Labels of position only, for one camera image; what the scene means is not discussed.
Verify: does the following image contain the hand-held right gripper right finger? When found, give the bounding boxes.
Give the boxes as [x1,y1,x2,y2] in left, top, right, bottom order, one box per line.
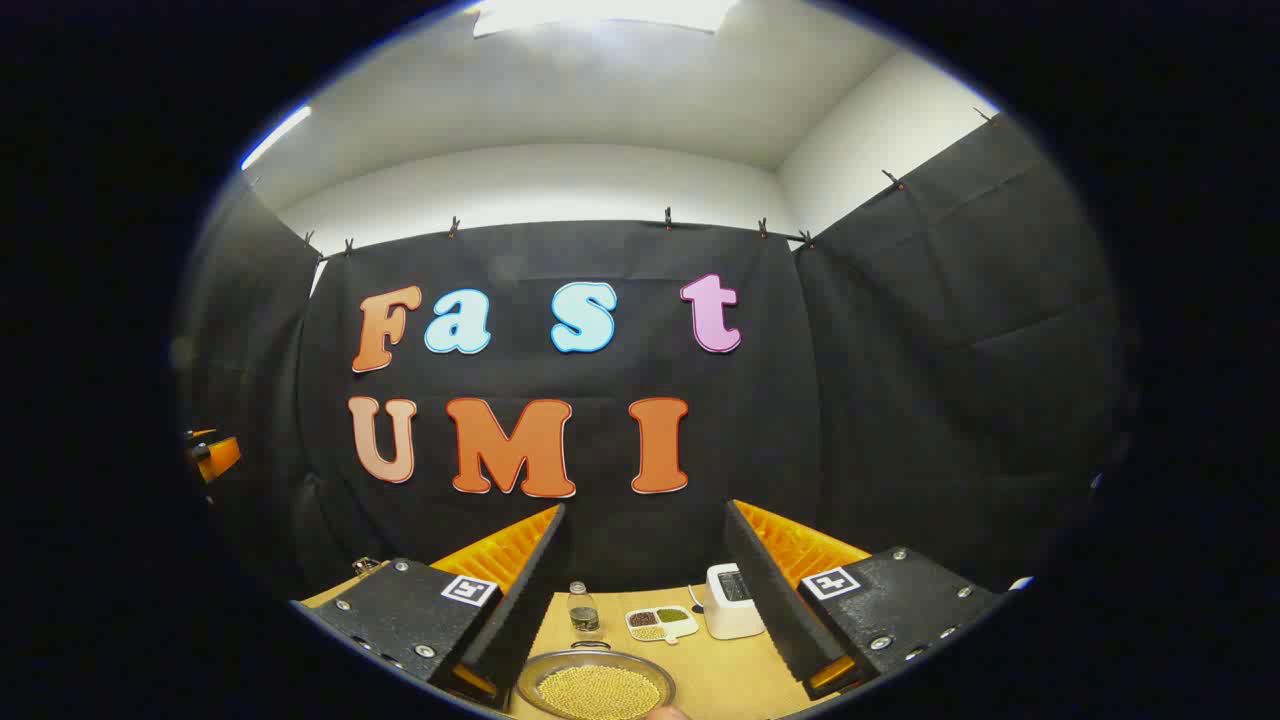
[722,498,1006,701]

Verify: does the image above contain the clear plastic water bottle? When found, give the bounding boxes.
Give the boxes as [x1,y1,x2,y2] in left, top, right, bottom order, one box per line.
[568,581,602,643]

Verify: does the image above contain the white divided dish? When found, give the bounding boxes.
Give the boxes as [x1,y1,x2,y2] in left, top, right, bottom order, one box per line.
[625,604,700,644]

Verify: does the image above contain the narrow ceiling light strip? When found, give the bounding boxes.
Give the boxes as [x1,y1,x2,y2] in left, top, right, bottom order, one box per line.
[240,104,313,171]

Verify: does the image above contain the white toaster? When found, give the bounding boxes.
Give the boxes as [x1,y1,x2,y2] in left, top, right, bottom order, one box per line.
[705,562,767,641]

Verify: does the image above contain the large ceiling light panel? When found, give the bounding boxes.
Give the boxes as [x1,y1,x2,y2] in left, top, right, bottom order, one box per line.
[472,0,741,39]

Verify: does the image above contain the stainless steel pot black handles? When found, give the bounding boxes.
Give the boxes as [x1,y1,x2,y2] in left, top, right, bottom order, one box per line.
[516,640,679,720]

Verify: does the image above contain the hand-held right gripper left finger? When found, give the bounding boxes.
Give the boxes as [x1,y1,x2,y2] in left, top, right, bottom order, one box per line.
[290,503,569,711]

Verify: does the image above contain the pile of yellow soybeans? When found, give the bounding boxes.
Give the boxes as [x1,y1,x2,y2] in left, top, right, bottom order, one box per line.
[538,665,661,720]

